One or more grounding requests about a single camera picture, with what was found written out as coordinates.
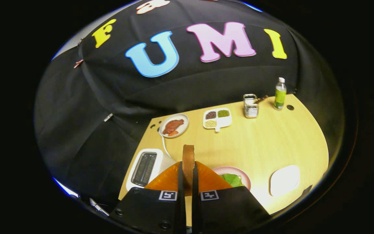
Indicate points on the round white plate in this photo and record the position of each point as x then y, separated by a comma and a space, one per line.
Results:
184, 127

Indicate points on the yellow beans pile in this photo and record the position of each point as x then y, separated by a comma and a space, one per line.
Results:
210, 123

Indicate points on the white metal frame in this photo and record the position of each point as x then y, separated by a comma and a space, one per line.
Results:
97, 207

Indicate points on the pink cloth clip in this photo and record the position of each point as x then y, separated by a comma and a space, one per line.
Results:
78, 63

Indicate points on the green lettuce leaf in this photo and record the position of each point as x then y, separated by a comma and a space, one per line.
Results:
232, 180

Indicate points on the black backdrop cloth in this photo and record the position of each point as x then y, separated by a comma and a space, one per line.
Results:
190, 81

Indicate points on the green beans pile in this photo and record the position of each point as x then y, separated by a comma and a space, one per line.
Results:
223, 113

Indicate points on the pink round plate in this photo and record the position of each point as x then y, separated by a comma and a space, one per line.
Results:
239, 170

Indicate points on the brown meat slice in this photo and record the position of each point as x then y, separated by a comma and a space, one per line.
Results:
174, 125

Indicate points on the dark brown beans pile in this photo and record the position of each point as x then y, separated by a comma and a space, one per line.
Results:
210, 115

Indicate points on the orange-red food slice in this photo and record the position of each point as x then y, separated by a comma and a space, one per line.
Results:
173, 133

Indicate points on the green label plastic bottle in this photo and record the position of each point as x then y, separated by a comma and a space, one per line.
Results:
280, 96

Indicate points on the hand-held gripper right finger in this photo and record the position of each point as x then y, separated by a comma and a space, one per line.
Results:
196, 208

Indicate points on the square white plate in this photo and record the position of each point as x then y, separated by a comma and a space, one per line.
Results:
284, 180

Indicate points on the white toaster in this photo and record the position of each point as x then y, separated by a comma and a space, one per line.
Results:
162, 161

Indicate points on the white bread slice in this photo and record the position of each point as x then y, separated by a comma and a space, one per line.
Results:
188, 162

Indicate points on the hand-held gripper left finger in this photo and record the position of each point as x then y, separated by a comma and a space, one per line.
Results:
181, 201

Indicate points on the white cloth clip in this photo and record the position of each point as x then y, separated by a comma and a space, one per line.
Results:
108, 117

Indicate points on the white divided dish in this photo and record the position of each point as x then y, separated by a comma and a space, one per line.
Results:
225, 122

